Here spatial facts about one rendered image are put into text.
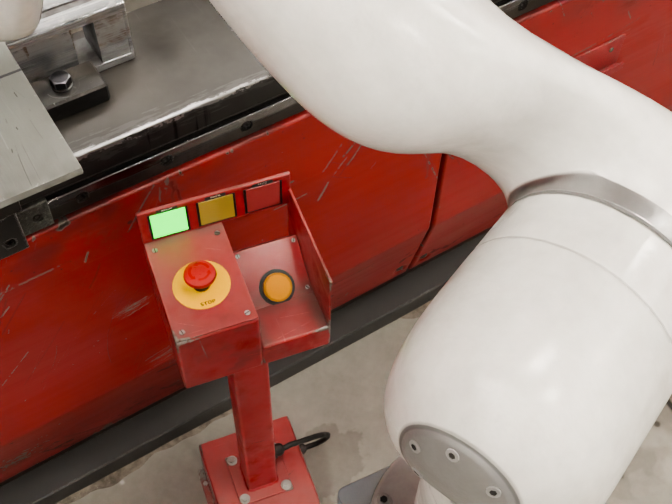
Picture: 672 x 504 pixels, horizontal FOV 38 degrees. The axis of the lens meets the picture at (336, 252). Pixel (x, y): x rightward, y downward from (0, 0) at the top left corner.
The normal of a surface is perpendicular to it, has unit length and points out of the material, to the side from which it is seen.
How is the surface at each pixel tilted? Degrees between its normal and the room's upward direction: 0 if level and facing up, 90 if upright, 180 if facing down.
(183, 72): 0
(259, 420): 90
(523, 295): 15
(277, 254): 35
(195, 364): 90
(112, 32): 90
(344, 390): 0
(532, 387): 20
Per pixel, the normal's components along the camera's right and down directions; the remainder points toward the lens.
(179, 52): 0.02, -0.58
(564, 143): -0.19, 0.72
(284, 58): -0.55, 0.65
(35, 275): 0.53, 0.70
